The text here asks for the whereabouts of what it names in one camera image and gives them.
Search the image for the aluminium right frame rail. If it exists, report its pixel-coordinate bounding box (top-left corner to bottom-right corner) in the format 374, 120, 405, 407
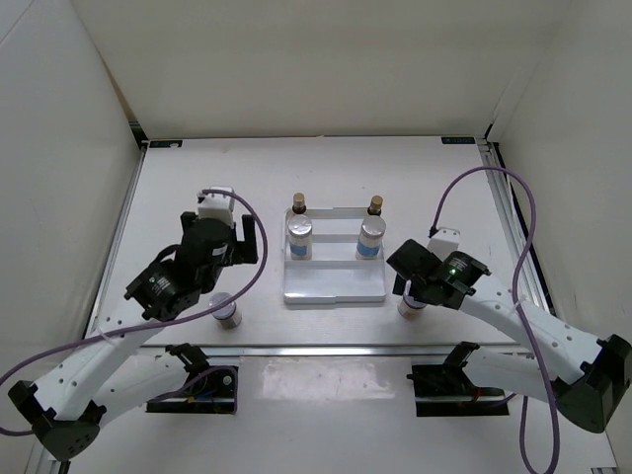
476, 138, 557, 317

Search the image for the brown sauce bottle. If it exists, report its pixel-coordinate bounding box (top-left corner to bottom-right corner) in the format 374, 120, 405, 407
291, 193, 307, 215
366, 195, 383, 216

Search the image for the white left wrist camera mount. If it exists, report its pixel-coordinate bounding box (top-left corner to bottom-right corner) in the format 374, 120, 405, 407
197, 187, 235, 229

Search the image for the aluminium frame rail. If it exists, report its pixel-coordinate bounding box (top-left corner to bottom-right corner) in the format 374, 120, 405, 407
24, 120, 149, 474
476, 138, 557, 317

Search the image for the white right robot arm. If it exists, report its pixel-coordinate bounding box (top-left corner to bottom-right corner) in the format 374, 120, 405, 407
387, 239, 631, 434

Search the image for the blue corner label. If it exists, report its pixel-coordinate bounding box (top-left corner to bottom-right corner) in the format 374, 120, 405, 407
148, 140, 183, 149
440, 136, 476, 145

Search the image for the right short white-lid jar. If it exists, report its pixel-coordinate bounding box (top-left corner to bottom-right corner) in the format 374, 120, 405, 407
397, 294, 427, 320

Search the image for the aluminium left frame rail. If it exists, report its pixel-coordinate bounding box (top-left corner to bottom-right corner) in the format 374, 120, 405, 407
24, 120, 149, 474

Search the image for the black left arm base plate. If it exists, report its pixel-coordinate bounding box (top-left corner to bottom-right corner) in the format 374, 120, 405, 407
145, 363, 239, 415

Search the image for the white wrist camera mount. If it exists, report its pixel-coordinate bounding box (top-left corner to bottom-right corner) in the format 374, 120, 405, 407
197, 187, 235, 229
428, 227, 461, 261

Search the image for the white tiered organizer tray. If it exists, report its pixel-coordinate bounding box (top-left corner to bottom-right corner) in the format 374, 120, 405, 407
282, 207, 386, 305

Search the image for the aluminium front rail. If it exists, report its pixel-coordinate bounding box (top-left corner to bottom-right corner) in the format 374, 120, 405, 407
137, 344, 534, 357

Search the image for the left blue corner label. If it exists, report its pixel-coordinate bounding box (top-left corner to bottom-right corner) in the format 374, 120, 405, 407
148, 140, 183, 149

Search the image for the tall silver-lid jar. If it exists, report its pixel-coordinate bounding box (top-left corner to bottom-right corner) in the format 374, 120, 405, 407
355, 215, 386, 260
287, 214, 313, 260

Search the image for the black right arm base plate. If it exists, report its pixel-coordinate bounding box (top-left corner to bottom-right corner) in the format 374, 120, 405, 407
407, 364, 510, 418

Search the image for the short white-lid jar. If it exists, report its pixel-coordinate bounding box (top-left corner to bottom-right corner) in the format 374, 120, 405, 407
208, 292, 242, 330
397, 294, 427, 320

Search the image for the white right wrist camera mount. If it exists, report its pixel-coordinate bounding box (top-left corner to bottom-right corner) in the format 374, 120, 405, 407
428, 227, 461, 261

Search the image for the right blue corner label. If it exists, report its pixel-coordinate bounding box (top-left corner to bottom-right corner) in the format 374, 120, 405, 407
440, 136, 476, 145

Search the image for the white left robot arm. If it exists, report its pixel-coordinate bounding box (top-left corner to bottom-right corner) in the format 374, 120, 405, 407
8, 211, 269, 462

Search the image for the left short white-lid jar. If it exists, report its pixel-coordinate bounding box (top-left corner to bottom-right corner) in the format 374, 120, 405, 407
208, 292, 242, 330

